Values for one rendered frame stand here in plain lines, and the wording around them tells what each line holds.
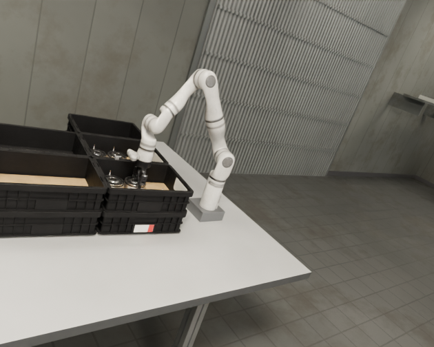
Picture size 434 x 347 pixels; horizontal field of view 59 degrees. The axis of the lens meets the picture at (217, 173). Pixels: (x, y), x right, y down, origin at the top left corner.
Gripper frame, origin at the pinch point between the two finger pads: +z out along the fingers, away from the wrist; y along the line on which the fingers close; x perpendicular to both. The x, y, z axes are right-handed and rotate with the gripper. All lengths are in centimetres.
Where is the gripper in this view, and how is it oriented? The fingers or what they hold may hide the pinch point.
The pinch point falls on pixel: (136, 185)
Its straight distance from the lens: 182.9
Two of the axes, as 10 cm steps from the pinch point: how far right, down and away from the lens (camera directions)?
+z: -3.1, 8.9, 3.4
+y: -4.2, -4.5, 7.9
